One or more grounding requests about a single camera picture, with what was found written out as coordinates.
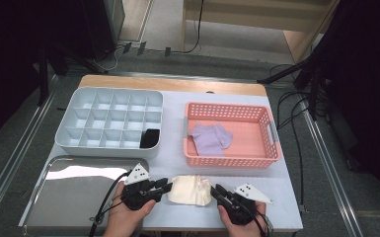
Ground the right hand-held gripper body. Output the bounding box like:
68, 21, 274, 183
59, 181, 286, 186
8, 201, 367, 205
221, 183, 274, 226

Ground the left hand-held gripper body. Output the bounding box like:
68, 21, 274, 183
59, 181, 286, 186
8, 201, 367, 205
120, 162, 162, 211

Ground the cream sock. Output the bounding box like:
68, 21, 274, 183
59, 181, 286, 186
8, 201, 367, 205
167, 175, 211, 207
195, 176, 213, 200

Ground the pink perforated basket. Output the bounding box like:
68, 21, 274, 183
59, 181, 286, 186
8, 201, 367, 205
183, 102, 282, 170

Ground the black sock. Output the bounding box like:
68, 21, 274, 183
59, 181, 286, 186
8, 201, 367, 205
139, 128, 161, 149

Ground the white divided organizer box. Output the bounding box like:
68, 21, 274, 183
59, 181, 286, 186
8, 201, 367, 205
54, 87, 164, 159

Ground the person's right hand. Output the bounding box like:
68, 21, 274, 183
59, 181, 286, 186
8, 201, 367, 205
217, 200, 267, 234

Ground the person's left hand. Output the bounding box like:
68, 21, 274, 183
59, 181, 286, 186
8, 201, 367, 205
107, 181, 157, 230

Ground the shiny metal tray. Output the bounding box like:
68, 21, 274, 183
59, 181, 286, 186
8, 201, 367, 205
19, 155, 150, 236

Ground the black metal stand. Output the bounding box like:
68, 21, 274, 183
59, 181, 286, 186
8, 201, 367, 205
38, 42, 110, 107
256, 48, 332, 121

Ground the black cabinet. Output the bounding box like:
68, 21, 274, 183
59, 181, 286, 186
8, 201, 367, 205
80, 0, 126, 62

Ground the dark curtain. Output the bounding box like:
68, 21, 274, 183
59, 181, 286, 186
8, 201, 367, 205
0, 0, 87, 151
322, 0, 380, 203

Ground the right hand-held gripper cable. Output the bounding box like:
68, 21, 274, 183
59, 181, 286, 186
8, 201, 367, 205
250, 209, 274, 237

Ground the hand-held gripper cable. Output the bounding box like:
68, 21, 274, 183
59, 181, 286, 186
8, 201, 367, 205
88, 171, 132, 237
250, 209, 274, 237

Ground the left hand-held gripper cable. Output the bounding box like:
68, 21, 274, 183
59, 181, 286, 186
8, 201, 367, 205
88, 171, 132, 237

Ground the black floor cable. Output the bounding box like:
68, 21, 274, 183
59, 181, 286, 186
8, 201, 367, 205
289, 95, 310, 211
269, 63, 310, 131

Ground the metal floor rail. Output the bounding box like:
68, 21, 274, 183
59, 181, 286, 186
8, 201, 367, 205
300, 108, 364, 237
0, 73, 60, 225

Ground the white floor cable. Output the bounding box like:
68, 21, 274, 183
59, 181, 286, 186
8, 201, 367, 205
92, 45, 126, 72

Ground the black hanging cable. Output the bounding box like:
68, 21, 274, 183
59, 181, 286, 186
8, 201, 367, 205
172, 0, 205, 55

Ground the light wooden frame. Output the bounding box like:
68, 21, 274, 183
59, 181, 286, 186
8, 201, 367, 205
181, 0, 340, 63

